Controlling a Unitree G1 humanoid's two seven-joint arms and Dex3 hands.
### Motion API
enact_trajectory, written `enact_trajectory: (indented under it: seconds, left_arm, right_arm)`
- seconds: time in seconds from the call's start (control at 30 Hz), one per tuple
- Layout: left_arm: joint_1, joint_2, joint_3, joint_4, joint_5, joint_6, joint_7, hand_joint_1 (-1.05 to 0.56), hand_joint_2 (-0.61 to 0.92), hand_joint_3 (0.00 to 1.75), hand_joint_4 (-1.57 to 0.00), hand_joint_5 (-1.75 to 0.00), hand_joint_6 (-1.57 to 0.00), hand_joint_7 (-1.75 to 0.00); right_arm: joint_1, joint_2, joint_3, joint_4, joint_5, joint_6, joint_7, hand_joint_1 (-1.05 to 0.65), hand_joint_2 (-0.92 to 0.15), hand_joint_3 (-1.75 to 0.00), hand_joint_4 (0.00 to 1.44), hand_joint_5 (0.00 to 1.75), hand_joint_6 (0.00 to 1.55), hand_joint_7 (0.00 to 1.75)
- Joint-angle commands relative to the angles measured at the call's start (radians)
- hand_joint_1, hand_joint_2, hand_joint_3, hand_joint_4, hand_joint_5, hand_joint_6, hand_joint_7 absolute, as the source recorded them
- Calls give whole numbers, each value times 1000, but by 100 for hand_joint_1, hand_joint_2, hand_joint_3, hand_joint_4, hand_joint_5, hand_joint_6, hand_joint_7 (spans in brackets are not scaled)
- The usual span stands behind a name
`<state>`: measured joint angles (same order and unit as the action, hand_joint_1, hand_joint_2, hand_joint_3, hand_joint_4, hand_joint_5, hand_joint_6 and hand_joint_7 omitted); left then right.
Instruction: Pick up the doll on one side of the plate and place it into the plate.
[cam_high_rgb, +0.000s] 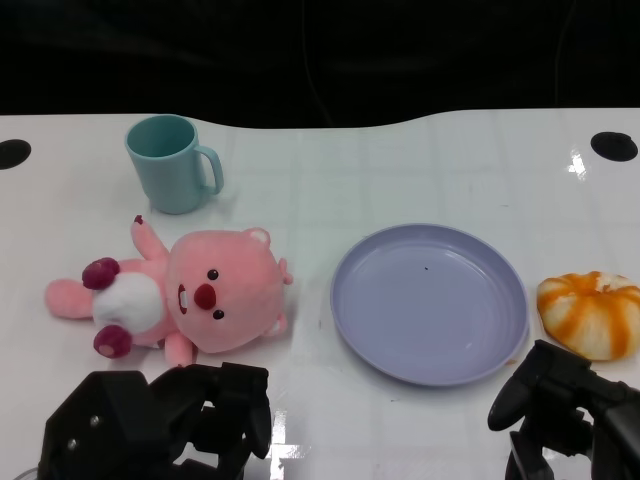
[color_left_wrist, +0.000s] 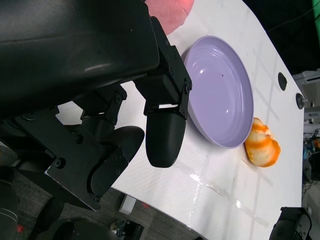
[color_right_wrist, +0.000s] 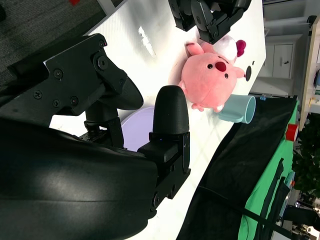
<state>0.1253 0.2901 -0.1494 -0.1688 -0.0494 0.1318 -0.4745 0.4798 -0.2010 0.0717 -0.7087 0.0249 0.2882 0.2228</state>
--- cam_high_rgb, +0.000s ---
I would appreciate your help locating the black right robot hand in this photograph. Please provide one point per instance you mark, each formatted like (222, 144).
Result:
(560, 390)

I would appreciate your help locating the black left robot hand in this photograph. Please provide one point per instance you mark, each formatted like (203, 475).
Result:
(120, 420)

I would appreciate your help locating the pink plush beaver doll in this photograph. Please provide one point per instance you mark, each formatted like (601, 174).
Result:
(230, 285)

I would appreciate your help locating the lilac plastic plate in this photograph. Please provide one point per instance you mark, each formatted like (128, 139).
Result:
(430, 310)

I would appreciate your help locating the orange striped white bun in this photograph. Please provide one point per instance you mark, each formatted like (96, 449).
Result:
(590, 315)

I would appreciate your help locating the teal plastic mug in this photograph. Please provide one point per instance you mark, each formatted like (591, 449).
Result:
(170, 175)

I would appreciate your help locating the black table grommet hole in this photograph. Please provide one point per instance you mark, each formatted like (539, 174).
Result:
(615, 146)
(12, 154)

